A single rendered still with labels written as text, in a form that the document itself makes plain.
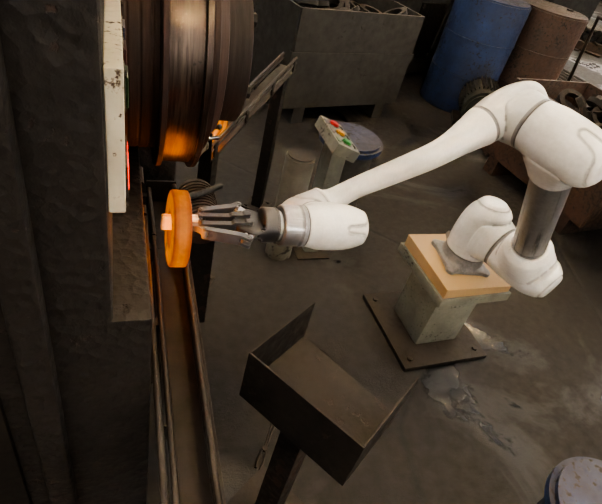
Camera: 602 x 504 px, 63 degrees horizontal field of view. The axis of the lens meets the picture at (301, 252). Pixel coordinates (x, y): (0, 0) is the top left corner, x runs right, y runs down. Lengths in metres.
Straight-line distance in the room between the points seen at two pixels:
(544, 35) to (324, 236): 3.77
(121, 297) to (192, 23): 0.42
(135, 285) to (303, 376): 0.43
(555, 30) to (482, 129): 3.41
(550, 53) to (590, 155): 3.48
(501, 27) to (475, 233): 2.75
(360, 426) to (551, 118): 0.79
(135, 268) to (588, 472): 1.18
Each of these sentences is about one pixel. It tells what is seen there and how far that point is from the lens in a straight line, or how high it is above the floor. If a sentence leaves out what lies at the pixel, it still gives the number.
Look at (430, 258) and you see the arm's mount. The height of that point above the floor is 0.40.
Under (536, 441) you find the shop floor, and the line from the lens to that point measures 2.09.
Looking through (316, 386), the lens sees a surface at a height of 0.60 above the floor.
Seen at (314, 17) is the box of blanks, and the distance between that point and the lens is 3.23.
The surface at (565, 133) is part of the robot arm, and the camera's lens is 1.25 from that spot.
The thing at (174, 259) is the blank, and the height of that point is 0.81.
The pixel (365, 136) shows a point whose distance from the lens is 2.51.
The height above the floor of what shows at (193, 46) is 1.18.
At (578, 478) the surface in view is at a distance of 1.48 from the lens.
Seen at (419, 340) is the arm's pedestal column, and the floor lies 0.05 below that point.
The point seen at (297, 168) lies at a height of 0.49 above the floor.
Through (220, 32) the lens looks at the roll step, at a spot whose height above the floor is 1.20.
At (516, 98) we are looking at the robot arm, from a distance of 1.31.
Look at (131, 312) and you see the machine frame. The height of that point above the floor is 0.87.
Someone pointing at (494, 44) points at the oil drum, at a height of 0.60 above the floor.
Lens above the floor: 1.45
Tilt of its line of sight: 39 degrees down
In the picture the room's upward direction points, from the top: 16 degrees clockwise
